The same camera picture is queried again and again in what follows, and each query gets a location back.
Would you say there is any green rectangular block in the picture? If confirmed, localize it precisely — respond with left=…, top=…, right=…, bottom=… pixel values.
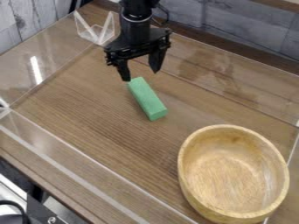
left=127, top=77, right=168, bottom=121

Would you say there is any clear acrylic tray wall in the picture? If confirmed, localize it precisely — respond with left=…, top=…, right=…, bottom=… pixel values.
left=0, top=17, right=299, bottom=224

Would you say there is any black metal table bracket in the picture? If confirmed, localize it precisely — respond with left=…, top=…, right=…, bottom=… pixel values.
left=26, top=195, right=68, bottom=224

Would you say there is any clear acrylic corner bracket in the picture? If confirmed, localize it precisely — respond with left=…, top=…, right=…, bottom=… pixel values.
left=74, top=11, right=116, bottom=46

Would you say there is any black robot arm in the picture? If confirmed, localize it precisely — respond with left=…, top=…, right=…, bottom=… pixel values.
left=104, top=0, right=172, bottom=82

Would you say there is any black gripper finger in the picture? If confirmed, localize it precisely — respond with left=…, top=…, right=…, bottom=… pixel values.
left=148, top=48, right=167, bottom=74
left=116, top=59, right=131, bottom=82

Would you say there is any wooden bowl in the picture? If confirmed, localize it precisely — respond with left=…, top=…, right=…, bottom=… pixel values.
left=178, top=124, right=290, bottom=224

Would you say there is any black cable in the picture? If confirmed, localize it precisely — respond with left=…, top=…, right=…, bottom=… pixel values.
left=0, top=199, right=36, bottom=224

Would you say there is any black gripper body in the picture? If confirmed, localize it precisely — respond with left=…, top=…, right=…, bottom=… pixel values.
left=104, top=16, right=172, bottom=66

